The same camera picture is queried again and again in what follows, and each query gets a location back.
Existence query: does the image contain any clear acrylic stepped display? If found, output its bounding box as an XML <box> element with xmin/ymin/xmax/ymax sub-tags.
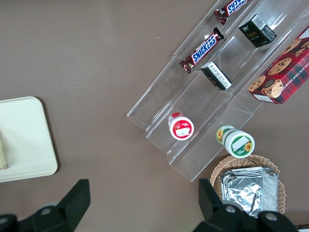
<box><xmin>126</xmin><ymin>0</ymin><xmax>309</xmax><ymax>182</ymax></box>

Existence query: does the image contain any red-lidded white cup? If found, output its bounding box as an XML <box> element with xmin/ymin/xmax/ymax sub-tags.
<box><xmin>168</xmin><ymin>112</ymin><xmax>195</xmax><ymax>141</ymax></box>

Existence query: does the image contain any small black carton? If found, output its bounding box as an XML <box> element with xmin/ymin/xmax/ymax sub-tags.
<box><xmin>238</xmin><ymin>14</ymin><xmax>278</xmax><ymax>48</ymax></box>
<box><xmin>200</xmin><ymin>61</ymin><xmax>233</xmax><ymax>91</ymax></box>

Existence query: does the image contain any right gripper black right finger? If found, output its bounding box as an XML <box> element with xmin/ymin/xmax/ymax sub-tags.
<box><xmin>193</xmin><ymin>178</ymin><xmax>261</xmax><ymax>232</ymax></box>

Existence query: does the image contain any red tartan cookie box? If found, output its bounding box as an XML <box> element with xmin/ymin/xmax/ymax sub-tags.
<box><xmin>248</xmin><ymin>25</ymin><xmax>309</xmax><ymax>105</ymax></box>

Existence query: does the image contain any stack of aluminium foil trays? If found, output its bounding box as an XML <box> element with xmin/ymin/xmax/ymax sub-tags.
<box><xmin>221</xmin><ymin>166</ymin><xmax>280</xmax><ymax>218</ymax></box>

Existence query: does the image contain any light wicker basket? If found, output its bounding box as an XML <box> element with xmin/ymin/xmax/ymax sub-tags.
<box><xmin>210</xmin><ymin>154</ymin><xmax>286</xmax><ymax>216</ymax></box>

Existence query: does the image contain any green-lidded white cup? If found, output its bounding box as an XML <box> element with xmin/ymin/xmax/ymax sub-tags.
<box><xmin>215</xmin><ymin>125</ymin><xmax>255</xmax><ymax>159</ymax></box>

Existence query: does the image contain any cream plastic tray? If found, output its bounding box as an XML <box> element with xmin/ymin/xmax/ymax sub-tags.
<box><xmin>0</xmin><ymin>96</ymin><xmax>58</xmax><ymax>183</ymax></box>

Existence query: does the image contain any Snickers chocolate bar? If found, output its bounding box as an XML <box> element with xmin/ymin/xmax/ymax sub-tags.
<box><xmin>214</xmin><ymin>0</ymin><xmax>251</xmax><ymax>25</ymax></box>
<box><xmin>179</xmin><ymin>27</ymin><xmax>225</xmax><ymax>74</ymax></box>

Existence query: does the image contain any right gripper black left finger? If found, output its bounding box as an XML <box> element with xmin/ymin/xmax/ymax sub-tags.
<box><xmin>16</xmin><ymin>178</ymin><xmax>91</xmax><ymax>232</ymax></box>

